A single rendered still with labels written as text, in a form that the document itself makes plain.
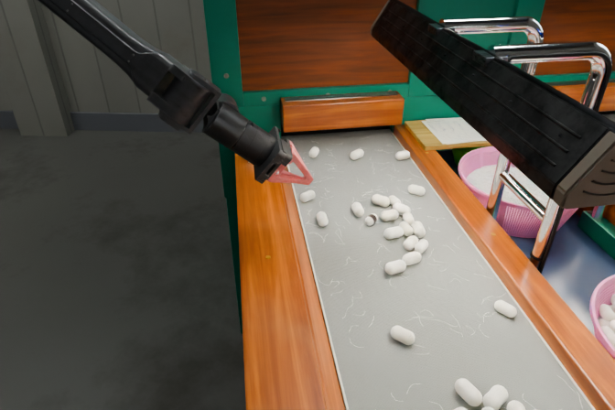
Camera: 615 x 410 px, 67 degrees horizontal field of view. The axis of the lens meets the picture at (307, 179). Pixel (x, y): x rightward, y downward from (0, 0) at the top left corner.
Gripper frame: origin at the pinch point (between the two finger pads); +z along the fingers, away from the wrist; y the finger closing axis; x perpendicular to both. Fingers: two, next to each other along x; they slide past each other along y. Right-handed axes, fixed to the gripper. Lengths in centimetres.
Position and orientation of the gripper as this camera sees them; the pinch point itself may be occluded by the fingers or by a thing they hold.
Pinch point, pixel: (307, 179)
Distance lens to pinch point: 79.9
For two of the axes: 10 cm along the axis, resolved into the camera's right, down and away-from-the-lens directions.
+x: -6.3, 7.1, 3.1
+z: 7.6, 5.0, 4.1
